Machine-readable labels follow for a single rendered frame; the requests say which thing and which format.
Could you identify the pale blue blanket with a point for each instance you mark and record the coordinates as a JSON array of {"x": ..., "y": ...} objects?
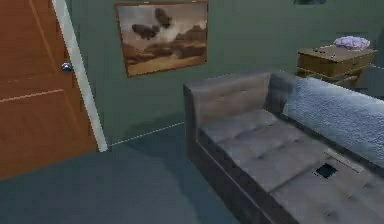
[{"x": 336, "y": 115}]

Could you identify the light wooden side table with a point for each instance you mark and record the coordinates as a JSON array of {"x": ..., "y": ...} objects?
[{"x": 333, "y": 61}]

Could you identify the pale purple crumpled cloth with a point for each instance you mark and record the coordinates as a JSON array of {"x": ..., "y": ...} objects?
[{"x": 351, "y": 42}]

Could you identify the dark framed wall picture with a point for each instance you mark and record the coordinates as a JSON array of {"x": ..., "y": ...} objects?
[{"x": 309, "y": 1}]

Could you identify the orange wooden room door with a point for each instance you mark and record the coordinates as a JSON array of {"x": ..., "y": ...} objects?
[{"x": 33, "y": 100}]

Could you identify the silver round door knob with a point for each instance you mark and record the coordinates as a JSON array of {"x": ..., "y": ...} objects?
[{"x": 67, "y": 67}]

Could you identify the grey sofa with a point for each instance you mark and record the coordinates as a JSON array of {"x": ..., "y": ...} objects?
[{"x": 253, "y": 150}]

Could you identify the small black square object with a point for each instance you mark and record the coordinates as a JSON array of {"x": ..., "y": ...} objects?
[{"x": 326, "y": 170}]

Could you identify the framed brown landscape picture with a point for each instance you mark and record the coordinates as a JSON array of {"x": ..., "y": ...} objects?
[{"x": 163, "y": 36}]

